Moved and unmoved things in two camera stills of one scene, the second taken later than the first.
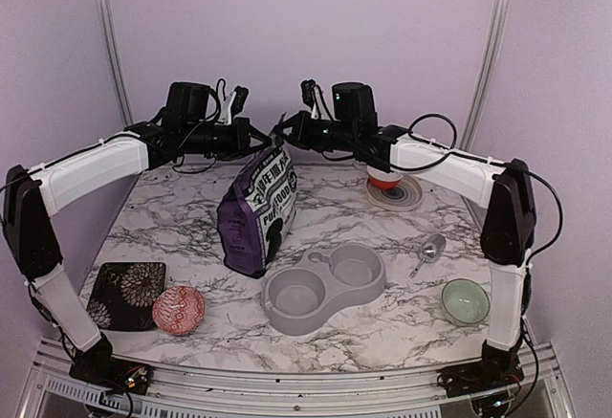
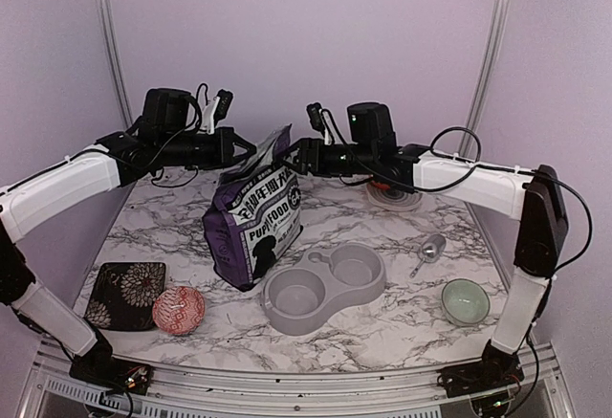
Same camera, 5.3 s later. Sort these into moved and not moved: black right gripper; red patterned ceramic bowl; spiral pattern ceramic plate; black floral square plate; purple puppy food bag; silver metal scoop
Moved: black right gripper; purple puppy food bag
Not moved: silver metal scoop; black floral square plate; spiral pattern ceramic plate; red patterned ceramic bowl
